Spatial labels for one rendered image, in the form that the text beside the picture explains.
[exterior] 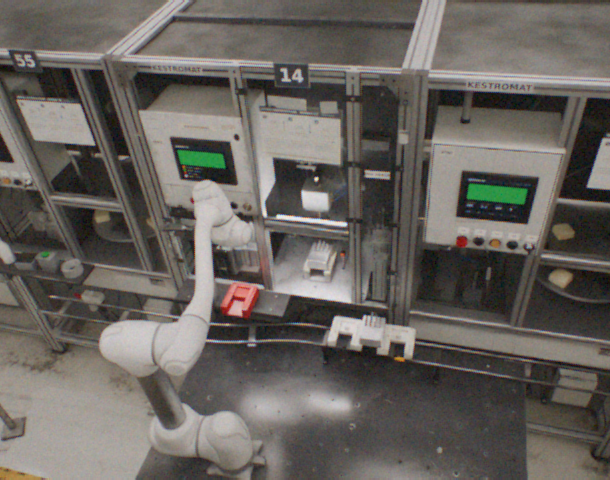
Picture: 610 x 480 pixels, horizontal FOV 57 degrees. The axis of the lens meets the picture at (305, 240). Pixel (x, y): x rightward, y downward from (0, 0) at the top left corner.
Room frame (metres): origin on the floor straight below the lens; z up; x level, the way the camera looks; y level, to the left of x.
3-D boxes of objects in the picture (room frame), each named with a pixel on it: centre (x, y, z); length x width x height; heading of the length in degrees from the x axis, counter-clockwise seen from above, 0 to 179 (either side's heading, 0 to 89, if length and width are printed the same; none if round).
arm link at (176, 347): (1.12, 0.42, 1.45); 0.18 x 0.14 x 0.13; 168
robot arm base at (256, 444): (1.14, 0.35, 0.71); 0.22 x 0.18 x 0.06; 72
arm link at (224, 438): (1.15, 0.38, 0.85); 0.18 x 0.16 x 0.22; 78
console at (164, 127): (2.01, 0.35, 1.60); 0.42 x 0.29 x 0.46; 72
